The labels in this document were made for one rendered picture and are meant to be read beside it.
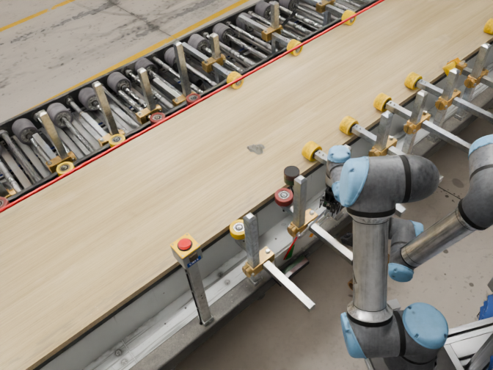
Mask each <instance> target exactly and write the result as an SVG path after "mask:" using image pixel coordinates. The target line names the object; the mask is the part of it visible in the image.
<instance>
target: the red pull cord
mask: <svg viewBox="0 0 493 370"><path fill-rule="evenodd" d="M383 1H384V0H380V1H378V2H376V3H374V4H372V5H370V6H369V7H366V8H365V9H363V10H361V11H359V12H358V13H356V14H354V15H352V16H351V17H349V18H347V19H345V20H343V21H341V22H340V23H337V24H336V25H334V26H332V27H330V28H328V29H327V30H325V31H323V32H322V33H320V34H318V35H316V36H314V37H312V38H310V39H309V40H306V41H305V42H303V43H301V44H299V45H298V46H296V47H294V48H292V49H291V50H289V51H286V52H285V53H284V54H281V55H279V56H278V57H276V58H274V59H272V60H270V61H269V62H267V63H265V64H263V65H261V66H260V67H258V68H255V69H254V70H252V71H250V72H248V73H247V74H245V75H243V76H241V77H239V78H238V79H236V80H234V81H232V82H230V83H229V84H226V85H225V86H223V87H221V88H219V89H218V90H216V91H214V92H212V93H210V94H209V95H207V96H205V97H203V98H201V99H200V100H198V101H195V102H194V103H192V104H190V105H188V106H187V107H185V108H183V109H181V110H180V111H178V112H176V113H174V114H172V115H170V116H169V117H166V118H165V119H163V120H161V121H159V122H157V123H156V124H154V125H152V126H150V127H149V128H146V129H145V130H143V131H141V132H139V133H138V134H135V135H134V136H132V137H130V138H128V139H127V140H125V141H123V142H121V143H120V144H118V145H115V146H114V147H113V148H110V149H108V150H106V151H105V152H103V153H101V154H99V155H98V156H96V157H94V158H92V159H90V160H89V161H87V162H85V163H83V164H81V165H79V166H77V167H76V168H74V169H72V170H70V171H68V172H67V173H65V174H63V175H61V176H60V177H58V178H55V179H54V180H52V181H50V182H48V183H47V184H45V185H43V186H41V187H39V188H38V189H36V190H34V191H32V192H30V193H29V194H27V195H24V196H23V197H21V198H19V199H17V200H16V201H14V202H12V203H10V204H9V205H7V206H5V207H3V208H1V209H0V213H2V212H3V211H5V210H7V209H9V208H11V207H12V206H14V205H16V204H18V203H20V202H21V201H23V200H25V199H27V198H28V197H31V196H32V195H34V194H36V193H38V192H39V191H41V190H43V189H45V188H46V187H48V186H50V185H52V184H54V183H56V182H57V181H59V180H61V179H63V178H65V177H66V176H68V175H70V174H72V173H74V172H75V171H77V170H80V169H81V168H82V167H85V166H87V165H88V164H90V163H92V162H94V161H95V160H97V159H99V158H100V157H102V156H105V155H106V154H108V153H110V152H112V151H113V150H115V149H117V148H119V147H121V146H122V145H124V144H126V143H128V142H130V141H131V140H133V139H136V138H137V137H139V136H141V135H143V134H144V133H146V132H148V131H149V130H151V129H153V128H155V127H156V126H159V125H161V124H162V123H164V122H166V121H168V120H170V119H171V118H173V117H175V116H177V115H179V114H180V113H182V112H184V111H186V110H187V109H190V108H191V107H193V106H195V105H197V104H198V103H200V102H202V101H204V100H205V99H207V98H210V97H211V96H212V95H215V94H217V93H218V92H220V91H222V90H224V89H225V88H227V87H229V86H231V85H232V84H235V83H236V82H238V81H240V80H242V79H244V78H246V77H247V76H249V75H251V74H253V73H254V72H256V71H258V70H260V69H261V68H264V67H265V66H267V65H269V64H271V63H273V62H274V61H276V60H278V59H280V58H281V57H283V56H285V55H287V54H289V53H291V52H292V51H294V50H296V49H298V48H300V47H301V46H303V45H305V44H307V43H309V42H310V41H312V40H314V39H316V38H317V37H320V36H321V35H323V34H325V33H327V32H328V31H330V30H332V29H334V28H335V27H337V26H339V25H341V24H343V23H345V22H346V21H349V20H350V19H352V18H354V17H356V16H357V15H359V14H361V13H363V12H364V11H366V10H369V9H370V8H371V7H374V6H376V5H377V4H379V3H381V2H383Z"/></svg>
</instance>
